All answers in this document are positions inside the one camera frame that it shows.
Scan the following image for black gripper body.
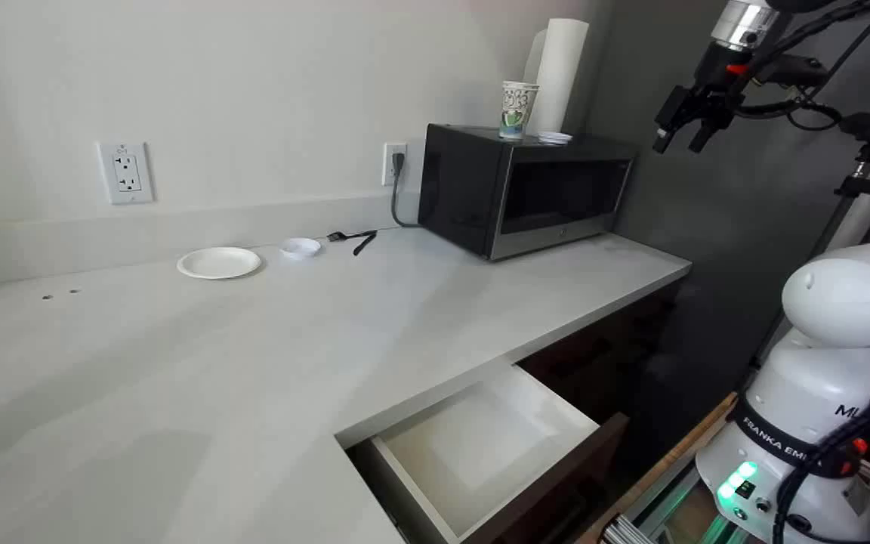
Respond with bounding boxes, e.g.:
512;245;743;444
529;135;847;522
656;59;743;133

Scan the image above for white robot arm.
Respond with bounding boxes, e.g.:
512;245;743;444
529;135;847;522
656;0;870;544

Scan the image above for black utensil on counter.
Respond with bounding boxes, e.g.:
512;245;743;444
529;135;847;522
325;230;379;257

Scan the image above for white plate on counter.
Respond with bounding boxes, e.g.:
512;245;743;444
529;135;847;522
174;248;264;281

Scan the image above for small white lid on microwave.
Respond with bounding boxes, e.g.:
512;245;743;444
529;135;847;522
538;130;573;146

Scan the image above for white paper towel roll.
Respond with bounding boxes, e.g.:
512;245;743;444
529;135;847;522
527;18;589;133

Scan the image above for stainless steel microwave oven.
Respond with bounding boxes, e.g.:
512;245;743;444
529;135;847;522
418;124;638;262

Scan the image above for dark wood lower cabinets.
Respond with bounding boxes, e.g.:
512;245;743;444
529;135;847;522
466;283;680;544

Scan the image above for outlet with black plug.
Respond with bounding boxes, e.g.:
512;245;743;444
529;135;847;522
380;143;408;188

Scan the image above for open white drawer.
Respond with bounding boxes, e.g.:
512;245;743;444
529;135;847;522
351;366;624;544

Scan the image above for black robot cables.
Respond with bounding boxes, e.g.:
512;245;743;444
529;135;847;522
735;0;870;138

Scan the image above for black power cord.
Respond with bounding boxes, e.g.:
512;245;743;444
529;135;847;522
386;149;422;230

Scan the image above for white wall outlet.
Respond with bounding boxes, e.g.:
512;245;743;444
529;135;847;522
97;143;154;205

